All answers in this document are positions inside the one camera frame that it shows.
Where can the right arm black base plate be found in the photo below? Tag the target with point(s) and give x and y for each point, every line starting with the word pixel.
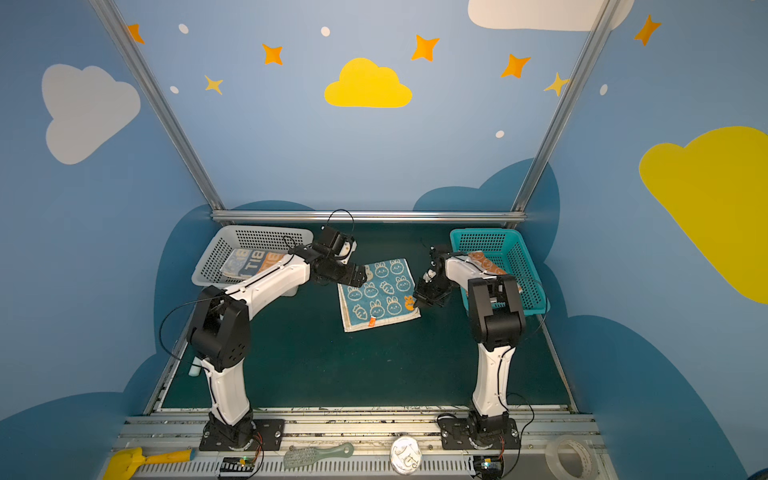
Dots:
pixel 478 432

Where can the aluminium frame right post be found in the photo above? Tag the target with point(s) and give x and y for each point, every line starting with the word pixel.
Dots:
pixel 580 74

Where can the light blue plastic spoon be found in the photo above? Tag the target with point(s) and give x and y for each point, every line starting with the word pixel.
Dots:
pixel 195 368

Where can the clear tape roll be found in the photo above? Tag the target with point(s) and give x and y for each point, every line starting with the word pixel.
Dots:
pixel 569 458

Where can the aluminium front rail bed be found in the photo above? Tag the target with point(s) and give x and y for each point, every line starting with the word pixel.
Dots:
pixel 371 430

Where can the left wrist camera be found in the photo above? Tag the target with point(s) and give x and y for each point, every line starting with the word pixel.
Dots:
pixel 336 244

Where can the aluminium frame back rail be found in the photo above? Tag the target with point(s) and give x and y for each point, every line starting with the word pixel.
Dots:
pixel 284 216

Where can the orange swirl pattern towel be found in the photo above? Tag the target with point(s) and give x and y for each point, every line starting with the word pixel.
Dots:
pixel 485 264

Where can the bunny face pattern towel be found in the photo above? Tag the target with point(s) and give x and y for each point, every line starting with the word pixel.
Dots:
pixel 386 298

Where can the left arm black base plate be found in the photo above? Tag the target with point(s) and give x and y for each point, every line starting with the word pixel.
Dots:
pixel 246 435

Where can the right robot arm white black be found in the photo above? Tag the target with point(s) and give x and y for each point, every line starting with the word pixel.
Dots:
pixel 497 323

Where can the rabbit letter striped towel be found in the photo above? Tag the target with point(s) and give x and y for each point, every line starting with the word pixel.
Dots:
pixel 243 263

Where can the round silver tin lid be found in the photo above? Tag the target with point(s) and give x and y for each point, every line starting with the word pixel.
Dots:
pixel 405 455

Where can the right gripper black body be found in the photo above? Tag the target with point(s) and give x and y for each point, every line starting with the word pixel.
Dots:
pixel 431 293

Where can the left small circuit board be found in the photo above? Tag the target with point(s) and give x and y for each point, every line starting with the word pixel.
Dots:
pixel 235 468

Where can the white perforated plastic basket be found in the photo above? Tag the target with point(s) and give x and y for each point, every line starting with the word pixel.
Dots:
pixel 231 238

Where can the pale green hair brush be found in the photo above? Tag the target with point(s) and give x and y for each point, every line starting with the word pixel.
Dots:
pixel 296 458

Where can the small circuit board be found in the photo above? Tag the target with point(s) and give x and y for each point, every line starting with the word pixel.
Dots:
pixel 235 468
pixel 487 467

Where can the aluminium frame post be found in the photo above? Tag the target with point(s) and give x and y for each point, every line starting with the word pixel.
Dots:
pixel 580 74
pixel 113 22

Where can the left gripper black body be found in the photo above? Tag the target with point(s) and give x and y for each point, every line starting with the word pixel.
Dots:
pixel 349 276

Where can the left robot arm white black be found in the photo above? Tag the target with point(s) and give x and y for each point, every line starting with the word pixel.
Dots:
pixel 220 331

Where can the teal perforated plastic basket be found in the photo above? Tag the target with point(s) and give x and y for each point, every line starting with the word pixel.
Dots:
pixel 506 249

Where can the right small circuit board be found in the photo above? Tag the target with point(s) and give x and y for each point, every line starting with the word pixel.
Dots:
pixel 487 467

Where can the aluminium frame left post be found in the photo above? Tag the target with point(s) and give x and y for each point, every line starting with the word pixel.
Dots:
pixel 113 22

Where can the yellow toy shovel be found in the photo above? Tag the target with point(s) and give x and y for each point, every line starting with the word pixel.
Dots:
pixel 124 464

